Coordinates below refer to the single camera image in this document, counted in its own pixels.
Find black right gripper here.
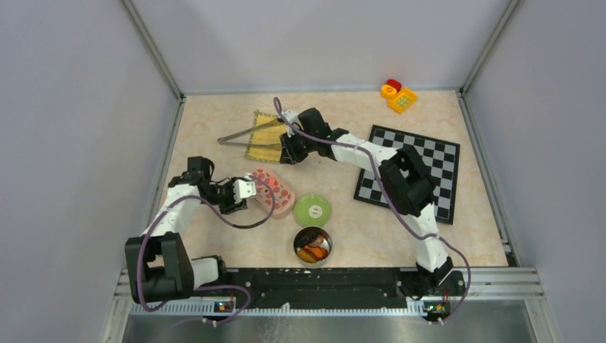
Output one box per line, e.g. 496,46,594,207
279,129,316,166

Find pink lunch box lid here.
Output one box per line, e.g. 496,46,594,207
252,168,296,209

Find pink lunch box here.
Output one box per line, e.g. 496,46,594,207
254,194,296,219

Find silver metal tongs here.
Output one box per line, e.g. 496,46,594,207
217,118,284,150

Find green round lid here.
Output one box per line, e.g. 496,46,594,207
293,194,332,227

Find dark seaweed roll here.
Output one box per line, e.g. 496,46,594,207
296,227,325,242

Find brown meat piece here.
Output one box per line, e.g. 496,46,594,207
304,236,325,247

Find round steel container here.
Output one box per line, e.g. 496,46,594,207
293,227,332,269

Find orange fried food piece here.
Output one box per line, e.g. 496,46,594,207
297,250,317,264

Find orange chicken drumstick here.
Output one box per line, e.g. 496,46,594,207
306,247,329,261

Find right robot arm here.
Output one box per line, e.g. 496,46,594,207
274,100,453,294

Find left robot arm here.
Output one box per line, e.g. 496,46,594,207
124,156,257,304

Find bamboo mat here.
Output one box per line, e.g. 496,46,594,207
244,125,287,164

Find orange round toy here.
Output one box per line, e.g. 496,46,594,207
380,84,398,99

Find yellow toy block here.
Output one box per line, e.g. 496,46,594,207
388,88,418,114

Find red toy block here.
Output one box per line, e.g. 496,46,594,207
385,79,402,92

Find checkerboard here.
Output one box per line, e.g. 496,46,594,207
353,124,461,225

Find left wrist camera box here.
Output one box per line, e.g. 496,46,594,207
232,173,257,204

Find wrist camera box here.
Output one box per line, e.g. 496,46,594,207
282,109,301,137
232,173,257,204

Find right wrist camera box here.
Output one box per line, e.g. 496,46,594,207
282,109,301,137

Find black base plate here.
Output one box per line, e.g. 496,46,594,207
184,267,467,311

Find aluminium frame rail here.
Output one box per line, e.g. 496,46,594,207
101,267,562,342

